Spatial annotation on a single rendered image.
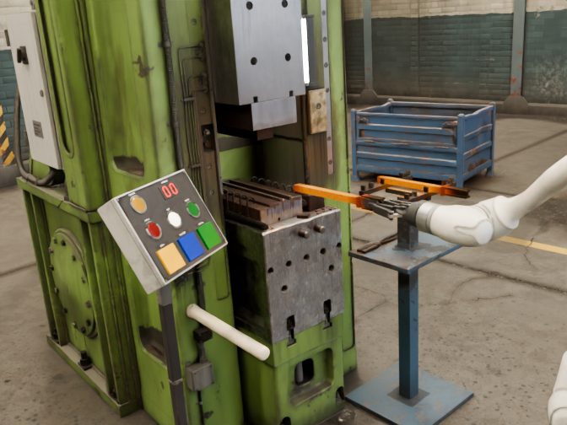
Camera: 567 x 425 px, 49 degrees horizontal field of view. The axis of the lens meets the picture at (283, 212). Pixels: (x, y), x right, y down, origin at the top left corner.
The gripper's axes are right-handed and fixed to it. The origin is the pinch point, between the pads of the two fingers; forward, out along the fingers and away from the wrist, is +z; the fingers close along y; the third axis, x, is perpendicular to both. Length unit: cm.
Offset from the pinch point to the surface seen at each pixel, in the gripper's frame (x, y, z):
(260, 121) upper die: 23, -9, 44
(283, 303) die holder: -45, -9, 38
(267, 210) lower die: -9.7, -8.8, 44.0
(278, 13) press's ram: 58, 2, 45
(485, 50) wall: -17, 709, 436
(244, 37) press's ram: 52, -13, 45
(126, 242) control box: 1, -72, 25
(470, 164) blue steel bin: -87, 343, 202
